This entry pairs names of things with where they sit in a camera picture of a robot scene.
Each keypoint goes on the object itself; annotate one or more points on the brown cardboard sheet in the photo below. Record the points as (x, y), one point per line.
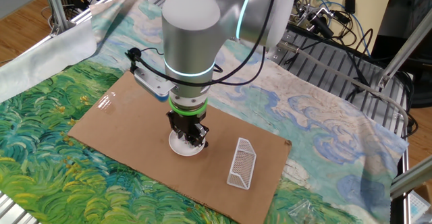
(135, 133)

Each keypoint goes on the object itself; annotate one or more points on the painted landscape tablecloth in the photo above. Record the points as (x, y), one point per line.
(50, 170)

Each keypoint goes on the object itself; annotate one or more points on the black power adapter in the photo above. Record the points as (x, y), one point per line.
(350, 5)

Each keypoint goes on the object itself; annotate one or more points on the cream board panel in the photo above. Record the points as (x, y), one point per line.
(371, 15)

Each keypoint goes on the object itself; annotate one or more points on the black camera on metal mount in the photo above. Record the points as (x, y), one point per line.
(320, 25)

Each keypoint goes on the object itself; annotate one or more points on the aluminium frame beam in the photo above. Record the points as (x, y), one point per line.
(411, 178)

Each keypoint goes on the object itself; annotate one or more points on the small white bowl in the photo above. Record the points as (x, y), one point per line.
(179, 148)

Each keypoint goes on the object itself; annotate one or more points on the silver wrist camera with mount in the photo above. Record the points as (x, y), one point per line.
(152, 82)

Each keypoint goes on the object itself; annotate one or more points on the white grid tray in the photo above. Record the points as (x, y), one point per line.
(418, 205)

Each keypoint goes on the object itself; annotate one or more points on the aluminium frame post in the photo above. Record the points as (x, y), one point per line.
(57, 8)

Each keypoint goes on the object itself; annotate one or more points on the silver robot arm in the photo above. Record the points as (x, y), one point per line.
(189, 38)

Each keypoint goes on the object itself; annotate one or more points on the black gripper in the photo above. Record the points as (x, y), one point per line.
(187, 122)

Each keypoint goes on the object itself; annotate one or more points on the clear bag with brass screws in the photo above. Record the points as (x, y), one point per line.
(303, 212)

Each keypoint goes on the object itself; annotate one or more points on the diagonal aluminium frame strut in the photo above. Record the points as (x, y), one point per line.
(401, 48)

